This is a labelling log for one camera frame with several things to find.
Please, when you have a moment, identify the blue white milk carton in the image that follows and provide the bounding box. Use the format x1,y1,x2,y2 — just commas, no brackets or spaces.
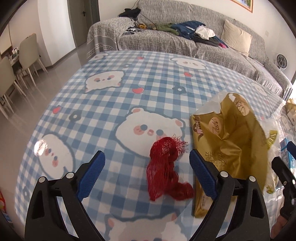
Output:
280,138,295,172

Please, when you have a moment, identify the gold foil bag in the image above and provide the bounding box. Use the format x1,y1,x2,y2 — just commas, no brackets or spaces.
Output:
190,90,270,219

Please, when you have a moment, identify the red mesh net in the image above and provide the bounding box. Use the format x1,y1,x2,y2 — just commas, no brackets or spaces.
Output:
146,136,194,201

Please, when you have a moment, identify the clear bag with scraps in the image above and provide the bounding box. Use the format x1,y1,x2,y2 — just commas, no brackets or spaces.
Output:
256,113,287,194

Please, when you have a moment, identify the person right hand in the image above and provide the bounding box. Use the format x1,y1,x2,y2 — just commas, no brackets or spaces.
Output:
270,215,287,239

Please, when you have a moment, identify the tan tissue box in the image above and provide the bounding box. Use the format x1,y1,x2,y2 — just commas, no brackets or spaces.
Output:
285,98,296,126

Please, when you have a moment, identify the white standing fan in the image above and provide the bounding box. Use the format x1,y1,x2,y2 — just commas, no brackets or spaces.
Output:
275,54,288,70

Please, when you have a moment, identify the beige striped pillow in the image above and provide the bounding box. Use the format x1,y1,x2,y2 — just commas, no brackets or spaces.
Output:
221,20,252,56

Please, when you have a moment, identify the blue checked bear tablecloth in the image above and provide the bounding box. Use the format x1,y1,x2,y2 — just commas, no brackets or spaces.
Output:
15,50,295,240

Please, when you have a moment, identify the beige dining chair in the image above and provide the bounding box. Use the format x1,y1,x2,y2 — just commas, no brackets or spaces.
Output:
0,57,26,113
16,33,48,87

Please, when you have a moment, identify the framed landscape painting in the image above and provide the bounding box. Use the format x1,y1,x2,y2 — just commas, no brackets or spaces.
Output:
232,0,253,13

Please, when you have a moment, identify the pile of clothes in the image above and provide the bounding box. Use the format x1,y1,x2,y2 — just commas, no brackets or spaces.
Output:
137,21,228,48

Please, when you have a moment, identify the grey covered sofa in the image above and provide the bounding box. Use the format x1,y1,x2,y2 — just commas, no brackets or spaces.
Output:
87,1,292,100

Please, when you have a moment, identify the black bag on sofa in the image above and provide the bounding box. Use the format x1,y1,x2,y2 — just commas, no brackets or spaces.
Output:
118,8,141,19

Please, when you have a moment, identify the grey door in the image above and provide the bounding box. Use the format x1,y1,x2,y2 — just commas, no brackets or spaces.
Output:
67,0,100,48

